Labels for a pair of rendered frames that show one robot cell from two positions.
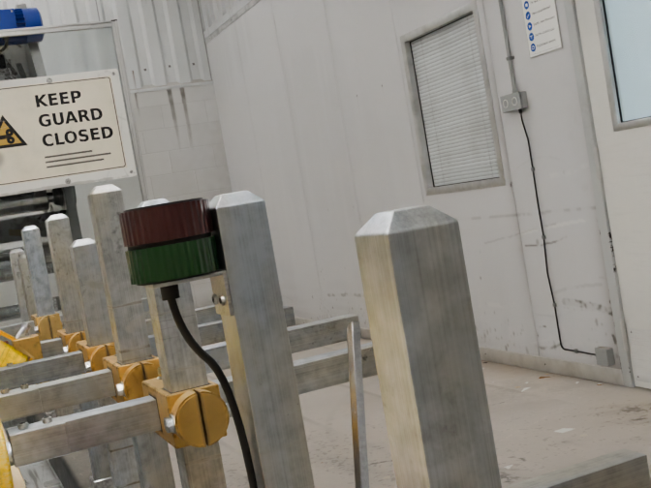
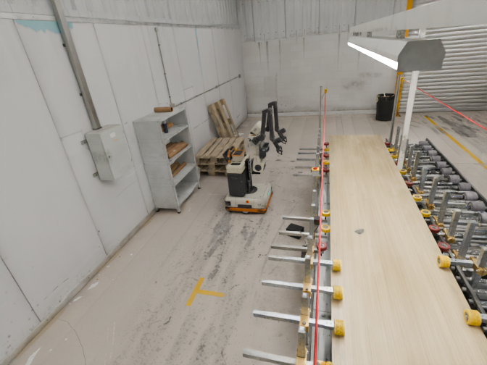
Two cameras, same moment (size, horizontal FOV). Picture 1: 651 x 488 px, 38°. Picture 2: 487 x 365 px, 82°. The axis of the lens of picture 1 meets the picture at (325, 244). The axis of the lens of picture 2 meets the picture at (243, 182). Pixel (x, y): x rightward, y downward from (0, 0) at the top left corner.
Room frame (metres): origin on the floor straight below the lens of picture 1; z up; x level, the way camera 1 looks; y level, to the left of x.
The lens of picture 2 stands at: (2.40, 0.84, 2.42)
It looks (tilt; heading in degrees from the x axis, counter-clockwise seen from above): 26 degrees down; 220
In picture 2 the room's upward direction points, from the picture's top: 6 degrees counter-clockwise
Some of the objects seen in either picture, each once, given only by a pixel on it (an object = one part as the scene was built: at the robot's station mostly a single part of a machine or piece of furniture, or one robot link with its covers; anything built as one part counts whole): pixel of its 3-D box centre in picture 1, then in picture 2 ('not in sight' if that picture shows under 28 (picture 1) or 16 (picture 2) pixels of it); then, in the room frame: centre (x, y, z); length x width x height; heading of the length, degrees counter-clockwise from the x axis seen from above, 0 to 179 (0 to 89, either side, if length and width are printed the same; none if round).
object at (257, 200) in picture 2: not in sight; (249, 196); (-0.77, -1.68, 0.16); 0.67 x 0.64 x 0.25; 112
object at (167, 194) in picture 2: not in sight; (171, 159); (-0.31, -2.92, 0.78); 0.90 x 0.45 x 1.55; 22
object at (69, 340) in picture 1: (77, 344); (301, 361); (1.60, 0.44, 0.95); 0.14 x 0.06 x 0.05; 22
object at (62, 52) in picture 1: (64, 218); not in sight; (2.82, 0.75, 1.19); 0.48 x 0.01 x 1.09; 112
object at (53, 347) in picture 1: (146, 328); (277, 359); (1.66, 0.34, 0.95); 0.36 x 0.03 x 0.03; 112
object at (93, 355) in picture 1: (102, 358); (304, 318); (1.37, 0.35, 0.95); 0.14 x 0.06 x 0.05; 22
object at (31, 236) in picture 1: (49, 335); not in sight; (2.04, 0.62, 0.93); 0.04 x 0.04 x 0.48; 22
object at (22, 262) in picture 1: (43, 352); not in sight; (2.27, 0.71, 0.86); 0.04 x 0.04 x 0.48; 22
